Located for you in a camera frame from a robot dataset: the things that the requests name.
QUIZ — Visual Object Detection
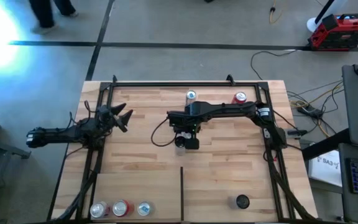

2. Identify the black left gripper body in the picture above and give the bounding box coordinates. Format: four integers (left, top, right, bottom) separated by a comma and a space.
94, 104, 120, 140

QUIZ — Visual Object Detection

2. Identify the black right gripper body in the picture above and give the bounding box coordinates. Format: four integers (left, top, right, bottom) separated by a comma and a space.
166, 110, 212, 140

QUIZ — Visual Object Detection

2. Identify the blue silver Red Bull can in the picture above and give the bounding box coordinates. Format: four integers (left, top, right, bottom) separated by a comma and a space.
185, 89, 198, 106
136, 200, 154, 217

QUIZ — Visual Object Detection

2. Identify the red Fanta strawberry can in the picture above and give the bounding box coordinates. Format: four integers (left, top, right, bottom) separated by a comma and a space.
231, 91, 248, 105
112, 198, 135, 218

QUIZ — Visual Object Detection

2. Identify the silver Diet Coke can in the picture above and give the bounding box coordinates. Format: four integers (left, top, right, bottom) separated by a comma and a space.
89, 201, 111, 219

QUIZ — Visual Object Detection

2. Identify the grey bench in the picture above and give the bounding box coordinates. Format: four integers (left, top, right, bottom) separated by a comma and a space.
0, 133, 32, 223

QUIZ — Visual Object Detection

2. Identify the person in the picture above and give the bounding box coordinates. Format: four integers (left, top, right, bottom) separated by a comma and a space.
27, 0, 80, 35

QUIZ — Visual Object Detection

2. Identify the black power strip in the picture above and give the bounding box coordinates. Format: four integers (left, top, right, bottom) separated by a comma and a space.
296, 103, 325, 118

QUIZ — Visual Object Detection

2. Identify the black desk leg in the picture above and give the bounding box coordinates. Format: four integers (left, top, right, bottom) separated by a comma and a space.
301, 127, 351, 161

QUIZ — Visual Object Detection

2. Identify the white stand base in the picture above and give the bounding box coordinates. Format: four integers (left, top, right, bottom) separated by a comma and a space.
305, 0, 349, 34

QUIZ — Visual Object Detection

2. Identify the red black tool case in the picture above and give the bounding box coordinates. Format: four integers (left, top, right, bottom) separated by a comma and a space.
307, 12, 358, 52

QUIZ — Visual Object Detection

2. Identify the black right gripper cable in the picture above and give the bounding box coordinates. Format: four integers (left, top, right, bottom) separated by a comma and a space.
150, 117, 177, 148

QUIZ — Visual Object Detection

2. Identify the black aluminium table frame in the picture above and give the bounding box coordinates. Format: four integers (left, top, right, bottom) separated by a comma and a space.
47, 73, 318, 224

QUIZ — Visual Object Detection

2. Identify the black floor cable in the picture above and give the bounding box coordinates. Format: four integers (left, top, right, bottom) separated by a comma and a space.
249, 49, 298, 82

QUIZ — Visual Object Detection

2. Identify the yellow floor cable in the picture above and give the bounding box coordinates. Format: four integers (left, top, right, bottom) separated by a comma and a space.
290, 81, 345, 138

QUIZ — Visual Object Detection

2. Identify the yellow hanging cable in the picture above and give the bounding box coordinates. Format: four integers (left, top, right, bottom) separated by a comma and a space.
268, 0, 285, 25

